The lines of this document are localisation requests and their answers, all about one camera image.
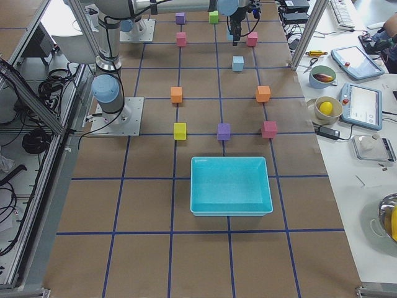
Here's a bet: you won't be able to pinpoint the green block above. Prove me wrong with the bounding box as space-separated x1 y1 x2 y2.
208 10 219 24

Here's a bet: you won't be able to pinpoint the orange block right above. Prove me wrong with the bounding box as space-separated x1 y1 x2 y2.
256 86 271 102

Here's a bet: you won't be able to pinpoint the purple block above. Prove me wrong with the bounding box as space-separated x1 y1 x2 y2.
217 123 231 141
175 12 186 25

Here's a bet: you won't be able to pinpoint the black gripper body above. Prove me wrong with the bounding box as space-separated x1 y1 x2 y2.
229 16 241 34

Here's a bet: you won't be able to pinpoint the green bowl with fruit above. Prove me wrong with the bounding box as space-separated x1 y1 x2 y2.
309 65 336 89

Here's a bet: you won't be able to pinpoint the kitchen scale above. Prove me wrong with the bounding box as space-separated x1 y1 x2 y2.
352 135 396 162

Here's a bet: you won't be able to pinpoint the pink block far left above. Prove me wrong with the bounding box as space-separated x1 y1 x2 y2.
176 32 187 47

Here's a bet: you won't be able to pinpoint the upper teach pendant tablet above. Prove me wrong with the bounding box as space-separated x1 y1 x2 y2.
331 46 385 80

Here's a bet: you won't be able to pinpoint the purple block far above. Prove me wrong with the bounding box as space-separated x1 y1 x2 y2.
175 12 186 25

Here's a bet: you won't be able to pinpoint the purple block near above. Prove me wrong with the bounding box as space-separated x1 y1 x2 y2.
217 123 231 141

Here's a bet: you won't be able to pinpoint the beige bowl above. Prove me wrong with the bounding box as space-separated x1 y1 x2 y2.
314 96 343 125

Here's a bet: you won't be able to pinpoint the orange block left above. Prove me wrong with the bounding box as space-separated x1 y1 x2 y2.
170 86 183 104

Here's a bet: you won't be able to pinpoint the white keyboard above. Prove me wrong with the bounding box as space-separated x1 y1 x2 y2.
329 0 355 30

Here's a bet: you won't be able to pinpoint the turquoise plastic tray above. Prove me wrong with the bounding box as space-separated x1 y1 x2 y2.
190 156 273 217

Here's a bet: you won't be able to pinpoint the light blue block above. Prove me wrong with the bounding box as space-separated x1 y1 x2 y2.
226 30 233 41
232 56 244 72

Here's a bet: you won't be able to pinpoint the yellow block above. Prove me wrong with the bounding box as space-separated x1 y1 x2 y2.
173 122 187 140

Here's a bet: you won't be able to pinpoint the black power adapter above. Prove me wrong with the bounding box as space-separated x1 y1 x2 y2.
316 126 340 140

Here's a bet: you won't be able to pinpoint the pink block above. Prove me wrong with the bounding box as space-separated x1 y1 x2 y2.
176 32 187 47
246 32 258 47
261 121 278 138

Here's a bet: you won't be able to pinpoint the pink block near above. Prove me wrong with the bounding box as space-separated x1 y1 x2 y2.
261 121 278 138

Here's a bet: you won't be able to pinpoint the teach pendant tablet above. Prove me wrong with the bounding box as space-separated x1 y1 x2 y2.
339 83 383 131
331 46 385 80

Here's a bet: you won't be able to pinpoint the steel bowl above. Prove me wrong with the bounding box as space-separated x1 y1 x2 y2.
378 193 396 243

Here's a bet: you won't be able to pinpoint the scissors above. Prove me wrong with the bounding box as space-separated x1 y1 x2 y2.
304 57 318 73

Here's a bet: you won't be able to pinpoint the lower teach pendant tablet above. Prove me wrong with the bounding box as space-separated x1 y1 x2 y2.
339 83 383 131

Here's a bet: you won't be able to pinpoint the pink block far right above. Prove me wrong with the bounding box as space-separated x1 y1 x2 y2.
246 32 258 47

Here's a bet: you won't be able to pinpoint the orange block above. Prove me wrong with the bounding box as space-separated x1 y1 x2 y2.
256 86 271 102
170 86 183 104

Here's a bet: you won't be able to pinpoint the yellow lemon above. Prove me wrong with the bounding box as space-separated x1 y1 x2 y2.
318 101 333 115

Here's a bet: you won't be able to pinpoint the aluminium frame post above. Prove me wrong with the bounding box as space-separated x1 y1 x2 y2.
290 0 328 71

